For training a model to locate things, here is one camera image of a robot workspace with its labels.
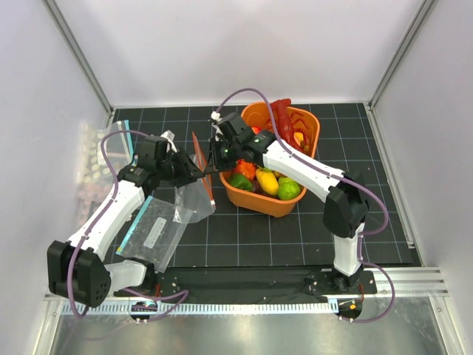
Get black grid mat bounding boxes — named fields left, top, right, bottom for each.
left=115, top=103, right=421, bottom=267

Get yellow toy mango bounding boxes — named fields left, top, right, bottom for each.
left=256, top=169, right=279, bottom=196

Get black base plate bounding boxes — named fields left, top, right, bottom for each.
left=136, top=266, right=378, bottom=305

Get pink dotted zip bag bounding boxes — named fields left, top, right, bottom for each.
left=75, top=124, right=111, bottom=226

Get clear bag with blue zip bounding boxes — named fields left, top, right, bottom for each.
left=97, top=120, right=133, bottom=169

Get red toy lobster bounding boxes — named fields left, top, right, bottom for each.
left=270, top=98, right=308, bottom=152

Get orange toy pumpkin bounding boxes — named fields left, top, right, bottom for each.
left=235, top=159, right=256, bottom=180

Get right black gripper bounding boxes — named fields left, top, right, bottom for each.
left=205, top=138, right=240, bottom=176

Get orange zip clear bag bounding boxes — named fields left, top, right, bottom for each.
left=173, top=130, right=217, bottom=225

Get green toy bell pepper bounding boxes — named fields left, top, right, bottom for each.
left=228, top=173, right=253, bottom=192

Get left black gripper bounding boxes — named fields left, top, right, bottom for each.
left=157, top=147, right=205, bottom=188

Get green toy pear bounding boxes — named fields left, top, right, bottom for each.
left=278, top=177, right=295, bottom=186

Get orange plastic basket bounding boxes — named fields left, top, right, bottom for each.
left=220, top=102, right=320, bottom=217

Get green toy custard apple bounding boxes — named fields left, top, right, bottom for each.
left=277, top=181, right=301, bottom=200

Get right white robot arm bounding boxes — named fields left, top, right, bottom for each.
left=205, top=112, right=369, bottom=293

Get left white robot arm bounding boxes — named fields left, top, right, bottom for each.
left=47, top=131, right=204, bottom=308

